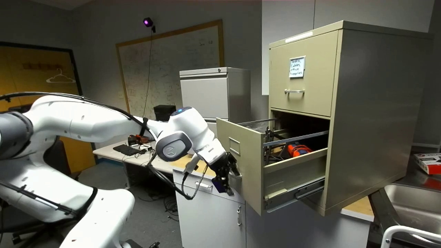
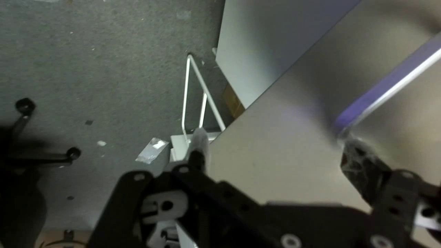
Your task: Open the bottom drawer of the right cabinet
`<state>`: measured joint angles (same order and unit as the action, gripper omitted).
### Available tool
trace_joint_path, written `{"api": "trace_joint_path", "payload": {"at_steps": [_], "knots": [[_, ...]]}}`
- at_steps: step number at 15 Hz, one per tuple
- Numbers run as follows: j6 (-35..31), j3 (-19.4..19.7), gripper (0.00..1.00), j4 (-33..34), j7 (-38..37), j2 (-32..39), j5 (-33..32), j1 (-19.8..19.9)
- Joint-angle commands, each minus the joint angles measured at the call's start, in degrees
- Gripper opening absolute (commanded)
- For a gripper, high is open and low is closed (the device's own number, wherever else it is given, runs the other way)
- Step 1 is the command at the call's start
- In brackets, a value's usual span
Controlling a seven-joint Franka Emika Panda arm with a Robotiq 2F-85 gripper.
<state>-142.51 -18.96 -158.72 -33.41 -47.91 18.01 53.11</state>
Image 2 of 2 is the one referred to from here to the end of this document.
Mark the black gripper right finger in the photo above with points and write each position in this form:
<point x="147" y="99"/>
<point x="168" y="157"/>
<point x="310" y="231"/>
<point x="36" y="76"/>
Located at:
<point x="362" y="165"/>

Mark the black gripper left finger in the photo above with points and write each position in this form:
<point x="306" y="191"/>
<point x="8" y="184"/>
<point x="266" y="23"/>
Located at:
<point x="200" y="146"/>

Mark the beige plain filing cabinet drawer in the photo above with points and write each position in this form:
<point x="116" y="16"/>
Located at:
<point x="284" y="138"/>

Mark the white floor tape piece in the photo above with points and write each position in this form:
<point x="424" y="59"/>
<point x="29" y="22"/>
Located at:
<point x="152" y="150"/>

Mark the brown cardboard piece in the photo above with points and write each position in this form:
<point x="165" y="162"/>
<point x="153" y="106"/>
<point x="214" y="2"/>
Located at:
<point x="233" y="102"/>

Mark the black office chair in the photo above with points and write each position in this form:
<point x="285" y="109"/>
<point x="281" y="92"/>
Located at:
<point x="18" y="183"/>

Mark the white metal rack frame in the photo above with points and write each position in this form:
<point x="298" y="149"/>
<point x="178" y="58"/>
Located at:
<point x="187" y="91"/>

